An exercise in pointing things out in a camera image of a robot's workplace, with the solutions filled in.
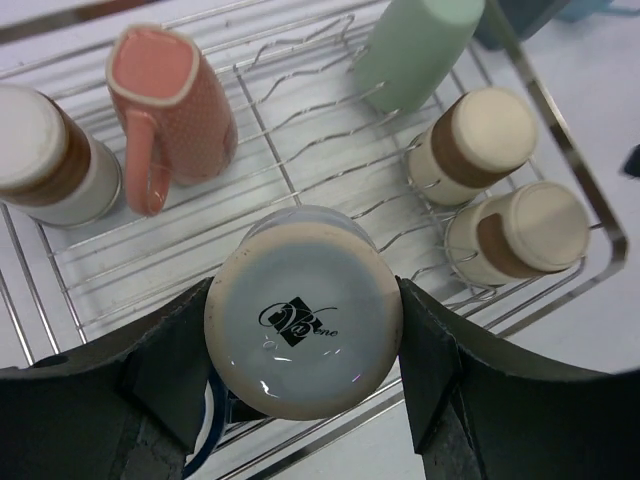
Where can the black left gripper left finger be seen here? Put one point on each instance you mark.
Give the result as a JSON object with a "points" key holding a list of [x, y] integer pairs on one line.
{"points": [[124, 406]]}

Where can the cream brown cup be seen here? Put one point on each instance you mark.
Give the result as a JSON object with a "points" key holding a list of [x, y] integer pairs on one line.
{"points": [[539, 229], [483, 137], [51, 169]]}

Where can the cream brown cup front right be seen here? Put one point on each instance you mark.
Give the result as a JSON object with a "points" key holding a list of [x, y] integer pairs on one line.
{"points": [[539, 229]]}

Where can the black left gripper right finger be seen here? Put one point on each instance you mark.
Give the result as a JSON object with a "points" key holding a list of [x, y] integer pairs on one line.
{"points": [[480, 407]]}

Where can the mint green cup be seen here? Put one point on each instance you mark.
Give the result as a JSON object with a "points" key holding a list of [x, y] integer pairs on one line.
{"points": [[411, 48]]}

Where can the pale blue grey cup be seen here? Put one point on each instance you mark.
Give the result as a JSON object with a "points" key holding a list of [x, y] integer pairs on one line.
{"points": [[304, 319]]}

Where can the cream brown cup middle right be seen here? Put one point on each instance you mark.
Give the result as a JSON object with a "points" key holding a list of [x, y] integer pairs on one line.
{"points": [[483, 137]]}

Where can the chrome wire dish rack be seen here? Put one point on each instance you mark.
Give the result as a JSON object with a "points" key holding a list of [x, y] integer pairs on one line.
{"points": [[305, 135]]}

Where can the light blue mug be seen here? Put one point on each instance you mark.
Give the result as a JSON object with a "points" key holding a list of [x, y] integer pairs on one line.
{"points": [[578, 10]]}

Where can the cream brown cup back left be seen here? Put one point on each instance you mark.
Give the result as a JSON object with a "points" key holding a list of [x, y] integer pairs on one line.
{"points": [[51, 169]]}

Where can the pink dotted mug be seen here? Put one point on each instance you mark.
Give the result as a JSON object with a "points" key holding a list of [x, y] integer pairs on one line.
{"points": [[175, 115]]}

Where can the dark teal grey mug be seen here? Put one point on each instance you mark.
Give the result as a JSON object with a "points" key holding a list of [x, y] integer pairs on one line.
{"points": [[525, 18]]}

